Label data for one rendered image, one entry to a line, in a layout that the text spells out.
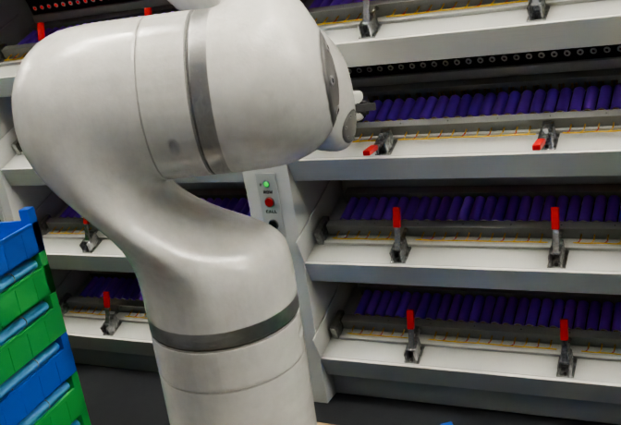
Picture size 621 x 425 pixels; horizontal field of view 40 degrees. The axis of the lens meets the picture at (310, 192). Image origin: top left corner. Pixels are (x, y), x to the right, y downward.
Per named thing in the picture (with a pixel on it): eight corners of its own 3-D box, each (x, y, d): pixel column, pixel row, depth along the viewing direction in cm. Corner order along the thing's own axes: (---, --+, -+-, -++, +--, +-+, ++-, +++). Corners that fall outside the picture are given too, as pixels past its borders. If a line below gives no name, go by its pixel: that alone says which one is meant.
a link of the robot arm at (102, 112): (294, 344, 61) (244, 12, 54) (48, 366, 63) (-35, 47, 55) (303, 274, 73) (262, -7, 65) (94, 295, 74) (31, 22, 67)
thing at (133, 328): (284, 370, 165) (260, 321, 157) (54, 346, 193) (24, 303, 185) (320, 295, 179) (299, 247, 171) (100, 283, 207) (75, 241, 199)
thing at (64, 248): (267, 279, 160) (241, 224, 152) (32, 268, 188) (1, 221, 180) (306, 210, 173) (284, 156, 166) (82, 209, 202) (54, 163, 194)
